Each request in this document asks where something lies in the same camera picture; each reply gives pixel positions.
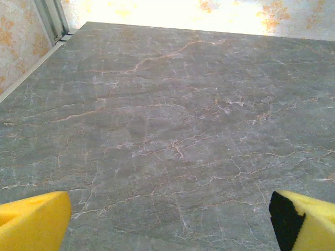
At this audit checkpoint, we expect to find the aluminium frame post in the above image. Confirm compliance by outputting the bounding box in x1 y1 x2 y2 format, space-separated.
35 0 70 47

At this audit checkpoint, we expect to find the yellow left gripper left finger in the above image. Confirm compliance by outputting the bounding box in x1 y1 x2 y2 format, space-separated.
0 191 72 251

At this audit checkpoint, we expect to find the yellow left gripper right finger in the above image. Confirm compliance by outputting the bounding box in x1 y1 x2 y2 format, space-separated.
269 190 335 251

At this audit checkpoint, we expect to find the aluminium table side rail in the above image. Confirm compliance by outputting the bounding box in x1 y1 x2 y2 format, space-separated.
0 29 79 103

